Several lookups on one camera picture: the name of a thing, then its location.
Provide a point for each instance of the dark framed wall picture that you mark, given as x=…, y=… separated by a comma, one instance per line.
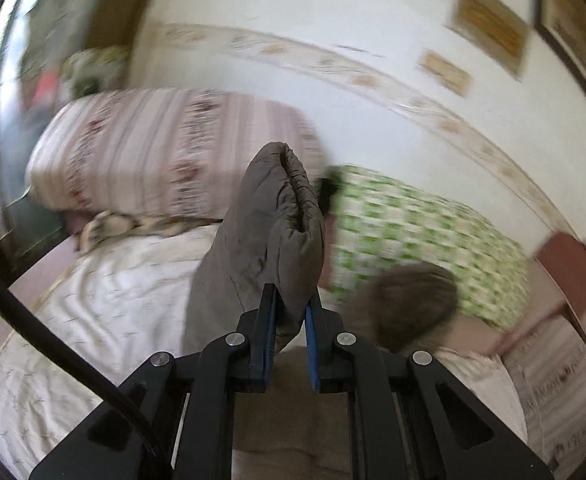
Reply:
x=573, y=20

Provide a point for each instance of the pale framed wall picture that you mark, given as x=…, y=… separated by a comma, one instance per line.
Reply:
x=490, y=25

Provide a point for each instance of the small framed wall picture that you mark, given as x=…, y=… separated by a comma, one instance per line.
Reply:
x=445, y=72

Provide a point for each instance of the pale patterned bedcover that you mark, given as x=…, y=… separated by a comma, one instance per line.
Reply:
x=558, y=390

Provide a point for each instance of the spotted tan cloth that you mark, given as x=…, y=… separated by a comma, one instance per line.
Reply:
x=113, y=225

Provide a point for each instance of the green floral cloth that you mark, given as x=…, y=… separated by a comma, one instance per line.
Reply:
x=98, y=67

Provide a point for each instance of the pink striped folded quilt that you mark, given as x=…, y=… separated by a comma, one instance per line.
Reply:
x=148, y=150

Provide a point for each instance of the wooden headboard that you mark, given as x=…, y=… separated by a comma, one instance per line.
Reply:
x=570, y=270

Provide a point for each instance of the white patterned bedsheet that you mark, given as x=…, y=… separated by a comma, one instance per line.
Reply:
x=108, y=305

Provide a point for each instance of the brown padded jacket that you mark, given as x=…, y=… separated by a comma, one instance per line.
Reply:
x=258, y=240

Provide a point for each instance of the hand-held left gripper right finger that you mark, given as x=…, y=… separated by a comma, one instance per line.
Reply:
x=311, y=345

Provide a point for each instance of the green checkered blanket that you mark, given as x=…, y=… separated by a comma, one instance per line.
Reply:
x=413, y=230

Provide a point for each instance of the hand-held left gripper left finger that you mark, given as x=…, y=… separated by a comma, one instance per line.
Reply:
x=271, y=336

